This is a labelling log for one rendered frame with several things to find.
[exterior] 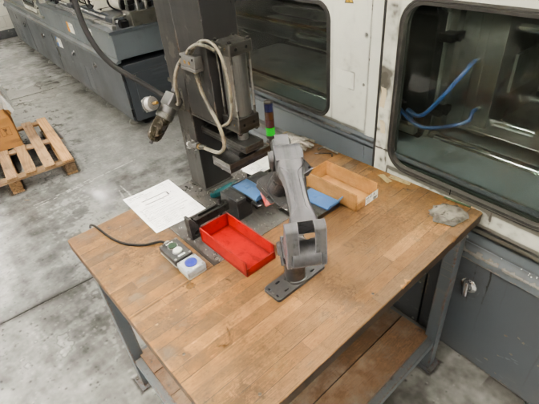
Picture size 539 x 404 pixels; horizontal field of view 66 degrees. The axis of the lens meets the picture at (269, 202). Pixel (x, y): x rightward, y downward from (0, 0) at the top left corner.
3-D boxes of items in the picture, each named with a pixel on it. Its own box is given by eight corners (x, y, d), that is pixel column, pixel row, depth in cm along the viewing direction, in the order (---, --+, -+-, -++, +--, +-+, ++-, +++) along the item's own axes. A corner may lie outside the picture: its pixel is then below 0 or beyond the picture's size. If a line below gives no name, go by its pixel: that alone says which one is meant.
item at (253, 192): (258, 203, 146) (257, 195, 144) (232, 187, 156) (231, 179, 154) (273, 194, 149) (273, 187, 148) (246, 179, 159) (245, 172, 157)
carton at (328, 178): (355, 213, 152) (357, 195, 147) (306, 187, 168) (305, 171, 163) (377, 198, 158) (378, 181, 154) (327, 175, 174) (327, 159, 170)
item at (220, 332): (265, 571, 141) (231, 447, 89) (132, 378, 204) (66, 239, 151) (441, 361, 198) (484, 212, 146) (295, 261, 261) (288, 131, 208)
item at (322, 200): (331, 212, 149) (331, 205, 147) (298, 196, 158) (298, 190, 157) (342, 203, 153) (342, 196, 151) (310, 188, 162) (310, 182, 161)
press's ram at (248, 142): (233, 182, 141) (221, 98, 124) (192, 157, 158) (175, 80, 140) (273, 162, 150) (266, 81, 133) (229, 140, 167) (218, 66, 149)
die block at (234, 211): (239, 220, 152) (237, 204, 148) (223, 210, 159) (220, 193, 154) (279, 197, 163) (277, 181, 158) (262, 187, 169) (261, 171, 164)
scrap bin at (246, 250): (247, 277, 129) (245, 264, 126) (201, 240, 145) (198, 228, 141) (275, 258, 135) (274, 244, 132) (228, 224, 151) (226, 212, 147)
